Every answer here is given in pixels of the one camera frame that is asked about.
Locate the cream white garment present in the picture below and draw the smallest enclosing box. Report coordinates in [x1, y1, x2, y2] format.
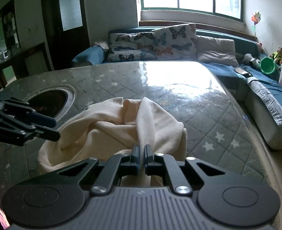
[37, 97, 187, 174]

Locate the black round induction cooktop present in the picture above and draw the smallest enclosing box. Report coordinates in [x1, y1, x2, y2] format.
[27, 90, 68, 118]

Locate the dark wooden display cabinet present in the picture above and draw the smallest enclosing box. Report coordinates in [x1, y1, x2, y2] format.
[0, 0, 52, 90]

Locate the grey quilted star table cover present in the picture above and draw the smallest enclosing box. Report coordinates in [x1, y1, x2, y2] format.
[0, 61, 271, 198]

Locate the dark door with frosted glass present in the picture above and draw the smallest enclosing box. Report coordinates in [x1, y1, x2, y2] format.
[41, 0, 90, 70]

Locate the long butterfly print cushion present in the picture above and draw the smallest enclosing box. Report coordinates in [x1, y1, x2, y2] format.
[107, 32, 156, 62]

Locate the grey quilted sofa pad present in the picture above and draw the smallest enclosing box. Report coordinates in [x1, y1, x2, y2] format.
[245, 77, 282, 150]

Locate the square butterfly print cushion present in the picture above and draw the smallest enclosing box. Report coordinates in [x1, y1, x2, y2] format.
[152, 23, 197, 60]

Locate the beige plain cushion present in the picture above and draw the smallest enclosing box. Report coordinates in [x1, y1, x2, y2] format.
[196, 36, 239, 67]

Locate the blue covered sofa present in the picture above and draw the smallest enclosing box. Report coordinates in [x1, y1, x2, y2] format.
[72, 27, 282, 125]

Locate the grey plush toy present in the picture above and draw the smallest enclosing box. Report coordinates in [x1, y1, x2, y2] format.
[242, 53, 260, 70]

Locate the green plastic bucket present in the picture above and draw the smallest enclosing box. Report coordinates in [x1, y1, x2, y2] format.
[259, 57, 276, 75]

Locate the plush toy in green vest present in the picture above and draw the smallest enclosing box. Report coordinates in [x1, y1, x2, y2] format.
[269, 47, 282, 64]

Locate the colourful pinwheel toy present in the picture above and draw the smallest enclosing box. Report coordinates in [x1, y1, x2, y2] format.
[251, 11, 261, 40]

